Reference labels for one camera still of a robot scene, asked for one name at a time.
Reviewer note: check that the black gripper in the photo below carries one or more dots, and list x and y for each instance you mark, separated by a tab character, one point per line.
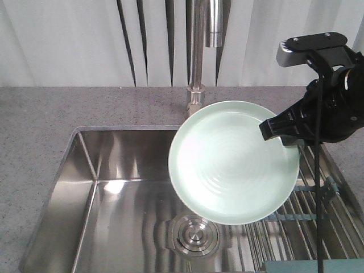
332	107

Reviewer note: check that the light green round plate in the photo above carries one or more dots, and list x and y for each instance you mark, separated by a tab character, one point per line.
222	169

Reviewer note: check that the round steel sink drain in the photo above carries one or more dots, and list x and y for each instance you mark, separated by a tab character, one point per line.
192	236

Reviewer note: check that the stainless steel kitchen faucet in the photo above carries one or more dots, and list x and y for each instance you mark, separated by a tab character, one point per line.
207	31

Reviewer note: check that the stainless steel sink basin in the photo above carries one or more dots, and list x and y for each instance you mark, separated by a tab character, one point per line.
109	208

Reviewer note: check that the white pleated curtain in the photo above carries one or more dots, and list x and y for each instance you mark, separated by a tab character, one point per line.
148	43

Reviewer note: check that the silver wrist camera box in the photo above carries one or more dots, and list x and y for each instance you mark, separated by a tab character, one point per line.
291	52

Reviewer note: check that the grey wire dish rack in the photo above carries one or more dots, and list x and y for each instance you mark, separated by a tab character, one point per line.
290	232

